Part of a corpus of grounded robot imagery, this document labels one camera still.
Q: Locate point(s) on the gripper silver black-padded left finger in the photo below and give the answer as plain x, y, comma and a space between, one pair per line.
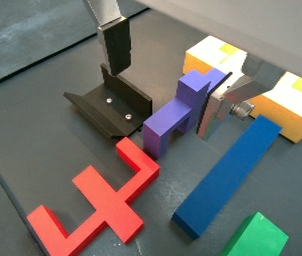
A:
114, 33

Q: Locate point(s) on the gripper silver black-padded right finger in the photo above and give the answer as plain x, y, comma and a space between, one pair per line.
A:
237, 82

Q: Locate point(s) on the green long block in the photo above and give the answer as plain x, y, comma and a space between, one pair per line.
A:
258, 238

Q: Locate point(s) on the yellow board with holes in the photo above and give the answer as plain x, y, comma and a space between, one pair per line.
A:
280, 104

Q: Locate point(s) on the purple stepped block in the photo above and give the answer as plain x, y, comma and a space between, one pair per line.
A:
181, 112

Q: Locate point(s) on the blue long block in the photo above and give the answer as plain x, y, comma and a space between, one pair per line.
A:
208, 199

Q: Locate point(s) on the red branched block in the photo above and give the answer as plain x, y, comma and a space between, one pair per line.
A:
111, 203

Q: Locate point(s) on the black angle bracket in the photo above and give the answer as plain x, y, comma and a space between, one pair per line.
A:
115, 106

